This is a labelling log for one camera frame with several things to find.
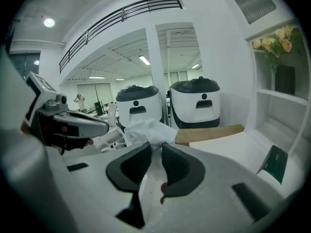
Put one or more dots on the black balcony railing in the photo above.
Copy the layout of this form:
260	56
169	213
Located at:
116	16

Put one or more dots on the black vase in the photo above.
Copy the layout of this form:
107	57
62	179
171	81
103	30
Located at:
284	79

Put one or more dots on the white shelf cabinet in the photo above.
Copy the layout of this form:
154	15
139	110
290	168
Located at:
279	93

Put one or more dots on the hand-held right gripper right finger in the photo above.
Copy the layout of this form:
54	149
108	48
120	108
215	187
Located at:
184	173

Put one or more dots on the white and black robot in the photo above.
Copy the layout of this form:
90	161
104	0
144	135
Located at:
138	105
194	103

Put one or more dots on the white office chair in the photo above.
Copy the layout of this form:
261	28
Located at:
109	136

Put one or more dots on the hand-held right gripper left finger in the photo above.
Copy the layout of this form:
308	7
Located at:
128	171

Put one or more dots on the person's left hand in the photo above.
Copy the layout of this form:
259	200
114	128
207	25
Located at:
89	143

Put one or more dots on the clear plastic bag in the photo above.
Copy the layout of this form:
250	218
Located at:
150	132

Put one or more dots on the brown cardboard box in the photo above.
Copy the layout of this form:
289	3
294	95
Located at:
209	132

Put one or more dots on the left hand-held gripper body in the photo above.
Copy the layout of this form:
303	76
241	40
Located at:
60	120

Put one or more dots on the person's right hand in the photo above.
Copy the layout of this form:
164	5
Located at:
164	188

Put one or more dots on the yellow flower bouquet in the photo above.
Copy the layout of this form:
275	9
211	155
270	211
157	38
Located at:
279	40

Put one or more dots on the person's left forearm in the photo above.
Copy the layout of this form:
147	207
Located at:
25	127

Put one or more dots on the dark green and white box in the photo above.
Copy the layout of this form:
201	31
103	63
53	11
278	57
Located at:
274	164

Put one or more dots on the round ceiling light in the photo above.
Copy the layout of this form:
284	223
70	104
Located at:
49	22

